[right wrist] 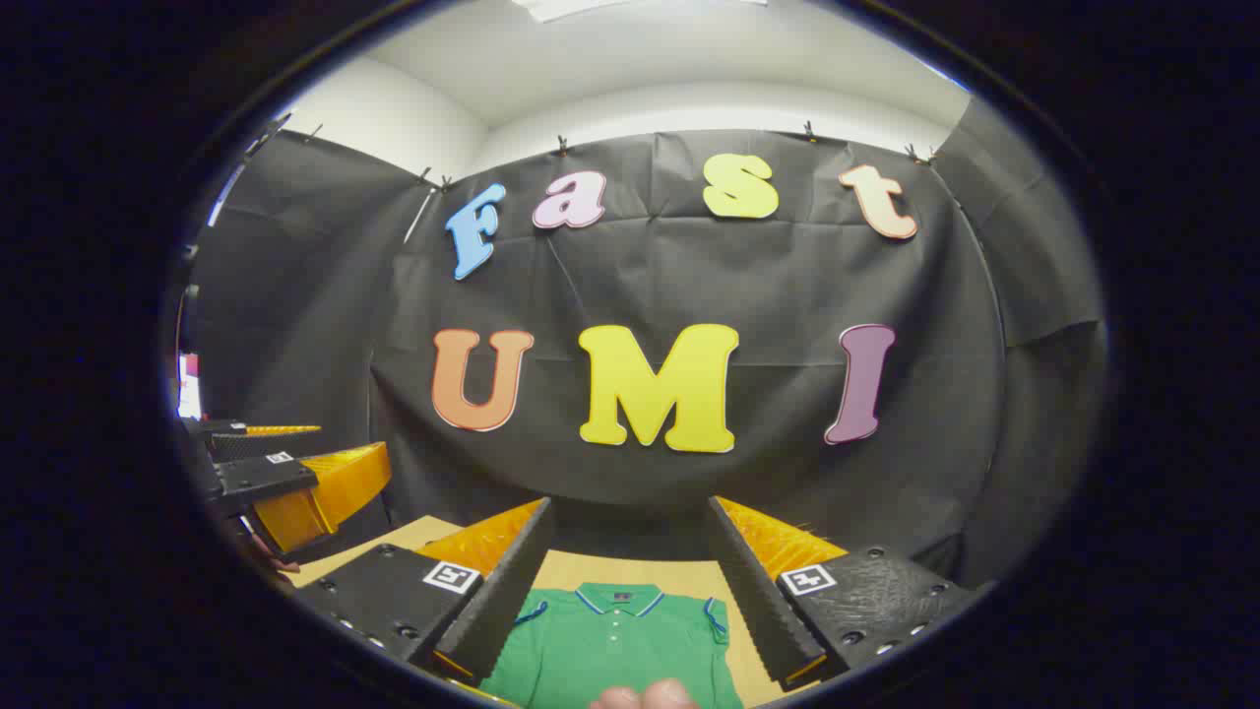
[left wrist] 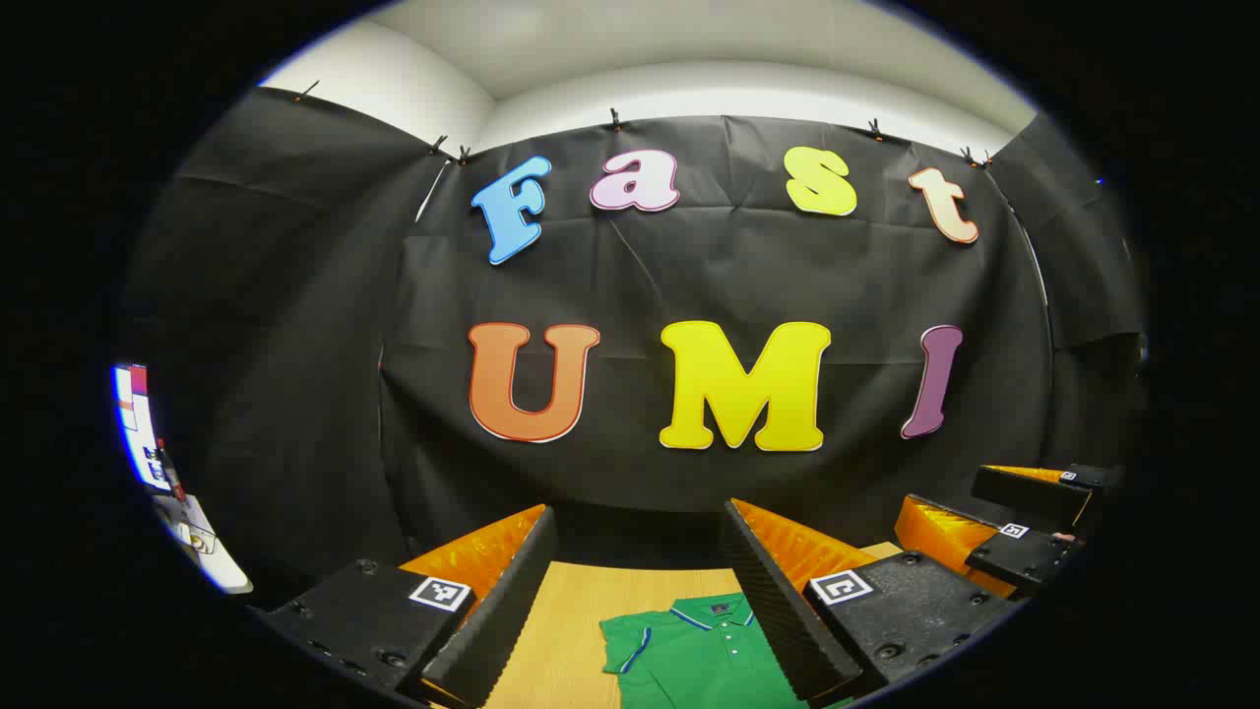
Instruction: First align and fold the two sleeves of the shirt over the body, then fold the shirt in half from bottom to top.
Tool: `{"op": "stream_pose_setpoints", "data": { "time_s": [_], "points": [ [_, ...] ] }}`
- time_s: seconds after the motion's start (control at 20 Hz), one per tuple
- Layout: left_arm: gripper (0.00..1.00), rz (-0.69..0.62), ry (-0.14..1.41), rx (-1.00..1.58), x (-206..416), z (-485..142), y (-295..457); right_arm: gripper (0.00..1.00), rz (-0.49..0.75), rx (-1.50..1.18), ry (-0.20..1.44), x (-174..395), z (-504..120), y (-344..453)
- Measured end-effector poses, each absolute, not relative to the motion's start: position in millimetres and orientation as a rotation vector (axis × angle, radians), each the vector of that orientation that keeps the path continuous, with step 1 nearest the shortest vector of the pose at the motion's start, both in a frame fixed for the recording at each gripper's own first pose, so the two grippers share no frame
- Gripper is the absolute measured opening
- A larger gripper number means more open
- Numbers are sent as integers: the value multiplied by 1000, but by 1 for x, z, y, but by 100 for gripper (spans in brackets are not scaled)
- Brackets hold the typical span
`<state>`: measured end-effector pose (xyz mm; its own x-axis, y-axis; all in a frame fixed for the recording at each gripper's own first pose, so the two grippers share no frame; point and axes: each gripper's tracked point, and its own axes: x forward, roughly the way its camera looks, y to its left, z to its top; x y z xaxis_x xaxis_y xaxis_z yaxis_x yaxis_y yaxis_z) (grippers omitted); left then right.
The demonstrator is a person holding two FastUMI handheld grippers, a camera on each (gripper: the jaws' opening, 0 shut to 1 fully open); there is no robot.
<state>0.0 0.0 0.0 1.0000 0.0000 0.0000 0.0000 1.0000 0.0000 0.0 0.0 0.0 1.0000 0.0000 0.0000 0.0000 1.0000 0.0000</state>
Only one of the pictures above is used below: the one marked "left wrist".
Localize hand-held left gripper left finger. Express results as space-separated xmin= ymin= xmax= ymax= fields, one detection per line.
xmin=246 ymin=504 xmax=559 ymax=709

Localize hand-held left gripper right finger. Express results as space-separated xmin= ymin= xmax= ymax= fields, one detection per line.
xmin=722 ymin=498 xmax=1025 ymax=705

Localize green T-shirt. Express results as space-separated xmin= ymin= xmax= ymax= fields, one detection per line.
xmin=599 ymin=592 xmax=855 ymax=709

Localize white side table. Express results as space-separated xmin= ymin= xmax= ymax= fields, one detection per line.
xmin=153 ymin=492 xmax=254 ymax=595

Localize black backdrop cloth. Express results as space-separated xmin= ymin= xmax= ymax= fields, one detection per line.
xmin=118 ymin=87 xmax=1151 ymax=592

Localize computer monitor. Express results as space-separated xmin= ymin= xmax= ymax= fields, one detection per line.
xmin=111 ymin=362 xmax=174 ymax=493

